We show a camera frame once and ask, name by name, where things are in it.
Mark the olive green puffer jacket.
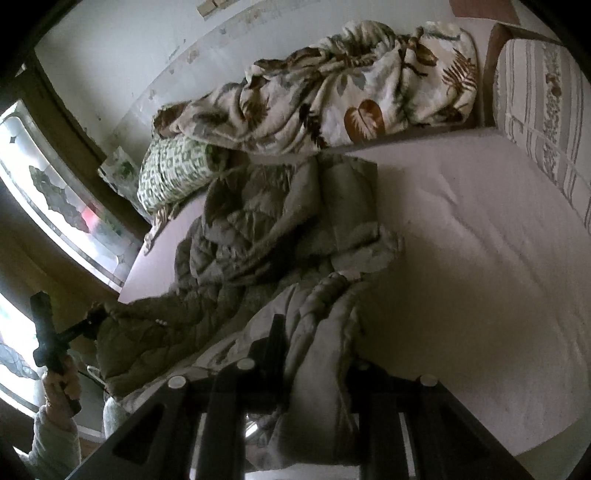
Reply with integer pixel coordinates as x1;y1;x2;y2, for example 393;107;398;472
96;155;403;470

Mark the left hand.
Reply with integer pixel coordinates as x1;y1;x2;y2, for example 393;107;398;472
43;354;81;422

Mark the pink bed mattress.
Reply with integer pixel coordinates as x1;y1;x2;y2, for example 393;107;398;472
359;130;590;454

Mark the green white checked pillow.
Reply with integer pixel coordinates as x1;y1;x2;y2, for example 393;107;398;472
137;135;229;215

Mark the leaf print blanket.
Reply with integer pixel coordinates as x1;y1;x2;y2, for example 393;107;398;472
152;21;478;155

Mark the striped floral cushion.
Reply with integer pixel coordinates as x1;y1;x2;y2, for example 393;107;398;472
493;39;590;228

